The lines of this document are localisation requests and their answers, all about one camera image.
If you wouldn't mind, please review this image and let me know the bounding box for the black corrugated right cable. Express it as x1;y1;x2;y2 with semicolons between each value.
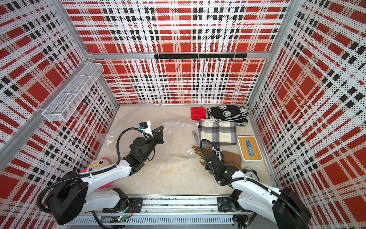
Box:
199;139;311;229

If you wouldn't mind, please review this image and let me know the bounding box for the white wire mesh shelf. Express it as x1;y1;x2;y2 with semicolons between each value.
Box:
43;62;104;122

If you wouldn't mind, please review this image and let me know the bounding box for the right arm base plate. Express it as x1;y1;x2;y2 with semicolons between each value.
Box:
217;196;253;214

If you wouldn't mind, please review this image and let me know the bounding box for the pink striped plush toy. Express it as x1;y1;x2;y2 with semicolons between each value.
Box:
81;157;112;175

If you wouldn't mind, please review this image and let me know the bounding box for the black corrugated cable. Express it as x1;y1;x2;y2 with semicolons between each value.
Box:
199;139;311;229
36;127;149;229

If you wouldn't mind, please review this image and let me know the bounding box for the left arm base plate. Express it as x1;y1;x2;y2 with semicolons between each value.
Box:
103;198;144;213

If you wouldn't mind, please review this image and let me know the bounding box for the red knitted scarf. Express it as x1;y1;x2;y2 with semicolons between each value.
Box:
190;106;206;121

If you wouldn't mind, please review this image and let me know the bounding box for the clear plastic vacuum bag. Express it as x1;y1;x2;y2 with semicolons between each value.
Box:
98;121;198;165

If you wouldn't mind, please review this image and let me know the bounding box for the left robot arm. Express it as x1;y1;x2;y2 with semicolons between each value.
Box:
37;123;164;225

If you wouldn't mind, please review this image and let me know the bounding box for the small alarm clock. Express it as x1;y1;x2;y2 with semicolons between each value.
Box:
242;169;260;181

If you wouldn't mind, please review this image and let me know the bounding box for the aluminium front rail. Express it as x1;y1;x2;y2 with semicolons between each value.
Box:
61;195;298;216

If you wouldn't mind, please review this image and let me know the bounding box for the brown knitted scarf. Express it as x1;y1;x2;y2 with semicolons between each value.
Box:
191;146;242;174

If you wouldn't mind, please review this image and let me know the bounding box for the grey white plaid scarf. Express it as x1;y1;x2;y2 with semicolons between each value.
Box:
198;119;236;146

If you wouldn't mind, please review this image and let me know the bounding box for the small blue object on tray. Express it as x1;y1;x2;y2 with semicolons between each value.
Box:
246;140;254;156

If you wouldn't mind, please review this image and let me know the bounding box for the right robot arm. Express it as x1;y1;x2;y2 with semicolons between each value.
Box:
204;153;312;229

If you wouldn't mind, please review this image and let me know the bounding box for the black wall hook rail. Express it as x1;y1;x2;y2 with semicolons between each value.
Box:
154;53;248;61

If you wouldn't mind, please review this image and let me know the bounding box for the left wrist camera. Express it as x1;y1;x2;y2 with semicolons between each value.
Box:
139;121;153;136

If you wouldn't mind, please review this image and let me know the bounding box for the black smiley pattern scarf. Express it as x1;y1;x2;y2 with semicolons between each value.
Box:
206;105;249;126

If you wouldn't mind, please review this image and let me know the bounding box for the black corrugated left cable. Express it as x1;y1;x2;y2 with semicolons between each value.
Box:
36;127;149;229

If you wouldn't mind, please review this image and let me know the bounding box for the white wooden top tray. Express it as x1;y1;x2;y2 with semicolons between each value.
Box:
237;135;263;162

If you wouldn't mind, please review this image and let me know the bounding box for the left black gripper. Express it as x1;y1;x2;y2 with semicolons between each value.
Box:
141;126;165;161

